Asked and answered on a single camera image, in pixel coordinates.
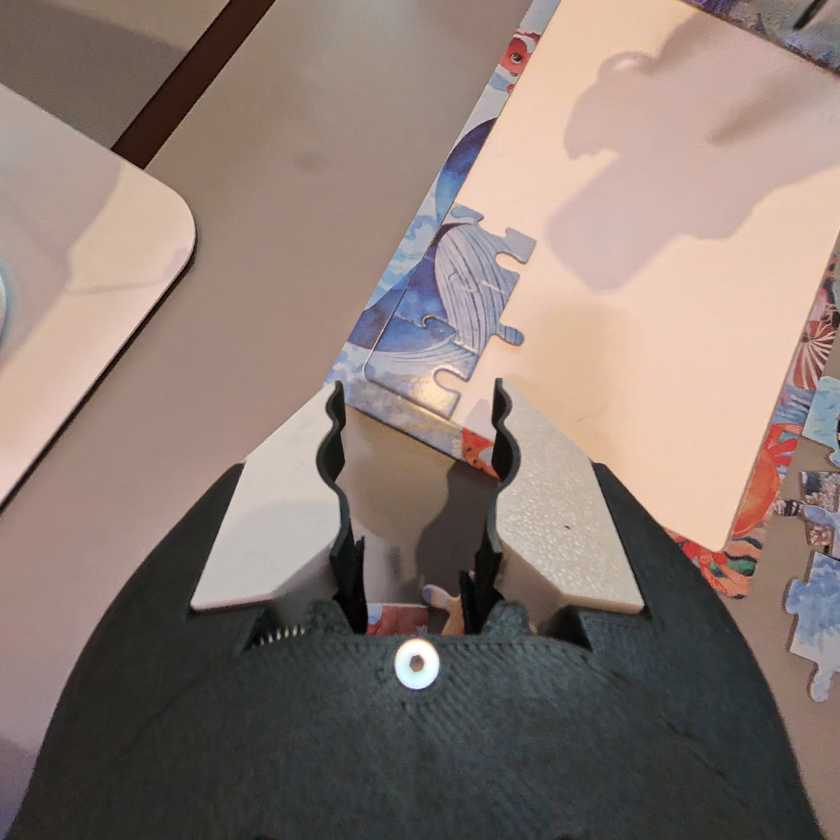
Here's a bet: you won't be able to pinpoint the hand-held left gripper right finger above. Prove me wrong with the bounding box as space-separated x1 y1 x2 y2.
459 377 645 636

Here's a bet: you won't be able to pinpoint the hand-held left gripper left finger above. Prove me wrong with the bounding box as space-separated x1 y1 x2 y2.
190 381 368 634

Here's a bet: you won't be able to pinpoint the joined blue whale puzzle section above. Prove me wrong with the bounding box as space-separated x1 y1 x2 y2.
364 205 538 421

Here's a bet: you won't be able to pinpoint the jigsaw puzzle pieces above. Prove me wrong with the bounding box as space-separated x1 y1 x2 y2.
774 377 840 703

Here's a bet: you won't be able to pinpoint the puzzle frame board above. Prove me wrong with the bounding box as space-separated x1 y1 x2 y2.
325 0 840 599

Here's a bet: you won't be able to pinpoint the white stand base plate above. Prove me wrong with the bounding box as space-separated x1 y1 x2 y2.
0 82 196 513

